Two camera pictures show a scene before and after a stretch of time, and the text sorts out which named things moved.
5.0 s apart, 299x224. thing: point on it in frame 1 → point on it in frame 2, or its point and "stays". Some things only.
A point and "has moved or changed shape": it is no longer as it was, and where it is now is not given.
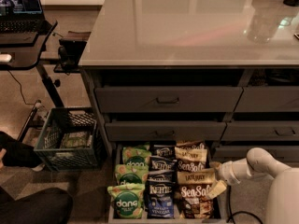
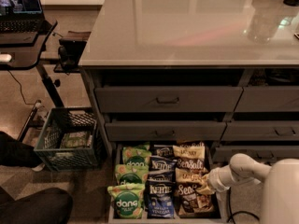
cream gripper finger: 219,189 → 206,189
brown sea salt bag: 193,185 has moved or changed shape
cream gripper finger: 215,164 → 206,176
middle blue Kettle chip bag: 162,168 stays
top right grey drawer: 268,99 stays
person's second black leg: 19,154 stays
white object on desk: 5,58 stays
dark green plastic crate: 70,139 stays
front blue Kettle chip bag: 160,199 stays
